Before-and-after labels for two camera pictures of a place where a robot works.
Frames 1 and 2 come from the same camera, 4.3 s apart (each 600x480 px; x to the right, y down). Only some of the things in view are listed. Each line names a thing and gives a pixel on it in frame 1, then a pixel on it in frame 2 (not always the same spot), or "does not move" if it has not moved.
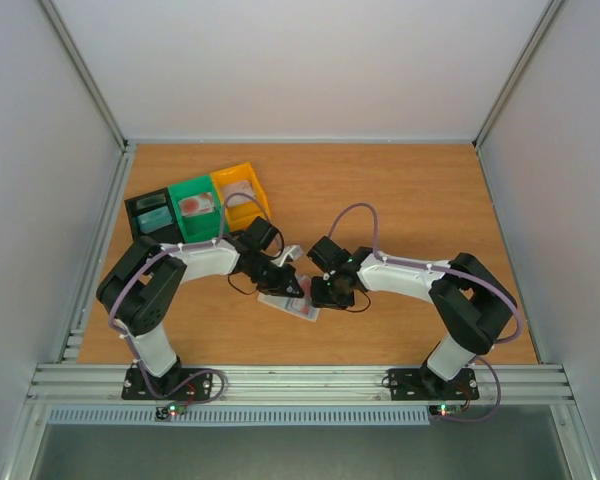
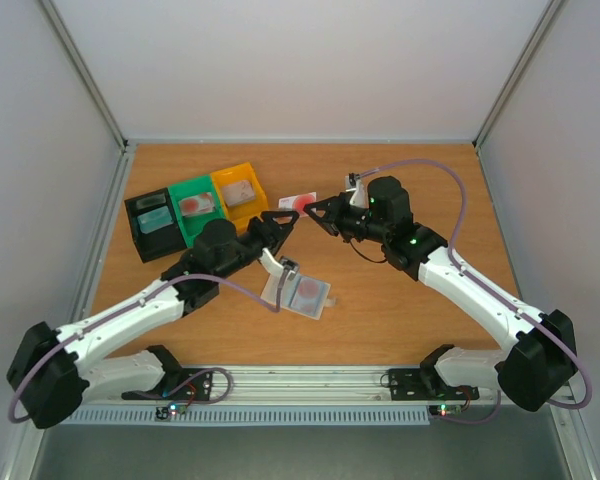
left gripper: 280,287 → 262,230
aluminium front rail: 295,385 does not move
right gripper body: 327,292 → 335,214
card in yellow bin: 244,187 does not move
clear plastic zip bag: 299,306 does not move
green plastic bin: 204,226 does not move
